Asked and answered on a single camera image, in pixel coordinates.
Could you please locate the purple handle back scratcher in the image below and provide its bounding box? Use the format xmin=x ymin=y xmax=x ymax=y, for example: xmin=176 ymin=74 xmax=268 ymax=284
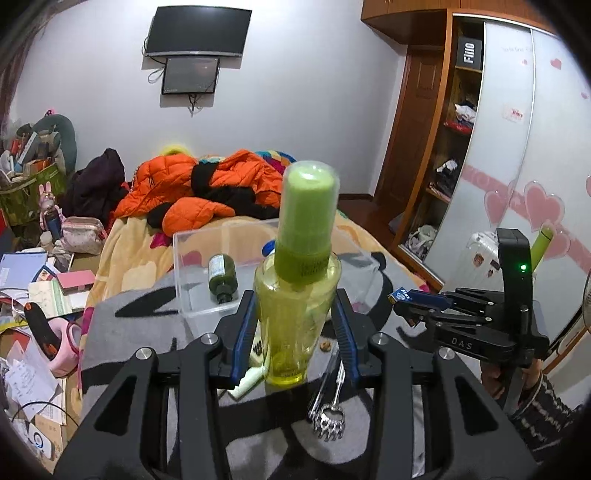
xmin=308 ymin=345 xmax=346 ymax=442

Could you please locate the yellow spray bottle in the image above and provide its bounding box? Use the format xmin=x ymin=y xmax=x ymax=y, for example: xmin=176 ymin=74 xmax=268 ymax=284
xmin=253 ymin=161 xmax=342 ymax=388

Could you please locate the dark green glass bottle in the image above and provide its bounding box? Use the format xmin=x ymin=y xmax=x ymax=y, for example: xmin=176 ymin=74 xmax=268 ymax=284
xmin=208 ymin=253 xmax=238 ymax=304

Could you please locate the white blue cream tube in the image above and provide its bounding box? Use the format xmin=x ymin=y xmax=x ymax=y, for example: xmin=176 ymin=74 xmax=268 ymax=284
xmin=388 ymin=287 xmax=412 ymax=305

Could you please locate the person right hand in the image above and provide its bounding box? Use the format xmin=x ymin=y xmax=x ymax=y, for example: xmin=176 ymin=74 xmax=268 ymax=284
xmin=480 ymin=359 xmax=543 ymax=416

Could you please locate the white charger device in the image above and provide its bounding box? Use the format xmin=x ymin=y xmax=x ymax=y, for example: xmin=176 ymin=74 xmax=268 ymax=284
xmin=27 ymin=423 xmax=54 ymax=460

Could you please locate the grey black blanket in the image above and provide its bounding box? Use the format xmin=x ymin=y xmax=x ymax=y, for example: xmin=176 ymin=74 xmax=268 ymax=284
xmin=78 ymin=250 xmax=468 ymax=480

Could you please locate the pink slipper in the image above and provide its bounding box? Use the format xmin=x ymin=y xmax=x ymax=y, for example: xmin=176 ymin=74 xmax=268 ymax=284
xmin=24 ymin=302 xmax=82 ymax=378

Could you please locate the light green white tube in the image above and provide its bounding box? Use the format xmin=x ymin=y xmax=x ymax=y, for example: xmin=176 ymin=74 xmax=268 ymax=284
xmin=228 ymin=335 xmax=264 ymax=401

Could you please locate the pink flat box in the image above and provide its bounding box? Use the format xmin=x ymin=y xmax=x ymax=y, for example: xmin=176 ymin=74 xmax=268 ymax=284
xmin=57 ymin=270 xmax=95 ymax=293

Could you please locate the wooden wardrobe shelf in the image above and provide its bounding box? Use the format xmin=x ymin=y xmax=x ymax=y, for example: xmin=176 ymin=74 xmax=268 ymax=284
xmin=361 ymin=0 xmax=560 ymax=292

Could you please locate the colourful yellow bedspread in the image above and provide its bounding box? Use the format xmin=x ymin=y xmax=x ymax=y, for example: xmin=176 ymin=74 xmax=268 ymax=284
xmin=78 ymin=149 xmax=431 ymax=370

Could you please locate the clear plastic storage box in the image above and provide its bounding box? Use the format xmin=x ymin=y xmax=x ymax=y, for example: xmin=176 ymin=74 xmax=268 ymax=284
xmin=172 ymin=214 xmax=386 ymax=323

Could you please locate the blue notebook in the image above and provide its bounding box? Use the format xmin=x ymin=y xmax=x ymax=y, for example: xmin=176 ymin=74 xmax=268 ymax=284
xmin=0 ymin=251 xmax=47 ymax=290

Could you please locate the pink floral pouch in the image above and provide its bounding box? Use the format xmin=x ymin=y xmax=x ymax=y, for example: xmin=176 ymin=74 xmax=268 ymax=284
xmin=61 ymin=217 xmax=107 ymax=256

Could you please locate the pink rabbit figurine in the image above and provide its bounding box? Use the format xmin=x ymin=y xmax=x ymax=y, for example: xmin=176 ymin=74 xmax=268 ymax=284
xmin=39 ymin=181 xmax=63 ymax=241

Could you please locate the black Fiio box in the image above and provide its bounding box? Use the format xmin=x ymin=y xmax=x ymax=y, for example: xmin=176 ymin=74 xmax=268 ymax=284
xmin=456 ymin=36 xmax=483 ymax=71

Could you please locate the dark purple coat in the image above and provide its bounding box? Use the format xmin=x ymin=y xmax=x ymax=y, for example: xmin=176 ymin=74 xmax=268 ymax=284
xmin=60 ymin=148 xmax=128 ymax=228

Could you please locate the green storage basket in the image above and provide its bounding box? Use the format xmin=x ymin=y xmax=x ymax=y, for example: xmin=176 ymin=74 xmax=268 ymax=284
xmin=1 ymin=164 xmax=67 ymax=227

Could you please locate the orange puffer jacket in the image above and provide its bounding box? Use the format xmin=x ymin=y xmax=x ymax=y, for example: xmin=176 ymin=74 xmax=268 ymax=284
xmin=113 ymin=150 xmax=293 ymax=237

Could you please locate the green neck pillow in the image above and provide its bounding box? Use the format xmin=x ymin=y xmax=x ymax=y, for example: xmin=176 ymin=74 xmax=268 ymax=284
xmin=33 ymin=114 xmax=77 ymax=176

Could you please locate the small wall monitor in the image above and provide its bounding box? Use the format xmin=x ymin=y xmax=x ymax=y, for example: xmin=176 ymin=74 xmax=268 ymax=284
xmin=161 ymin=56 xmax=219 ymax=95

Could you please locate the black wall television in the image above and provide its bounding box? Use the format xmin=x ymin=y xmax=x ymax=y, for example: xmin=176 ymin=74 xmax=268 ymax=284
xmin=144 ymin=5 xmax=252 ymax=57

